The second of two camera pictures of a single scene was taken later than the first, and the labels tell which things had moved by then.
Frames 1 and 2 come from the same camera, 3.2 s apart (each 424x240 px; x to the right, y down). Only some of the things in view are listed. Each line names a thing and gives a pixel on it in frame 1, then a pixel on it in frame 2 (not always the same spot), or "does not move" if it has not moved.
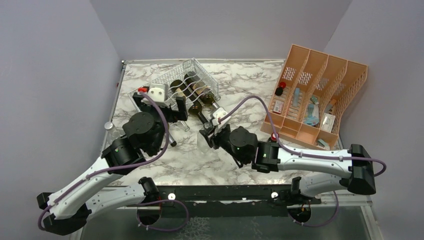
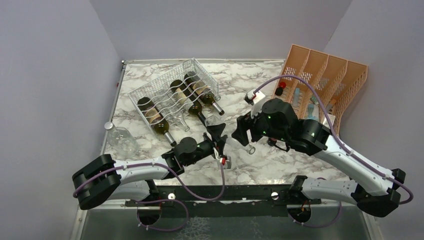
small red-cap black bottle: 273,139 does not move
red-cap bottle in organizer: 279,90 does not move
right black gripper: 206,132 to 243,124
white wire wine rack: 188,80 does not move
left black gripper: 183,112 to 216,132
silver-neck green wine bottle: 205,93 does not move
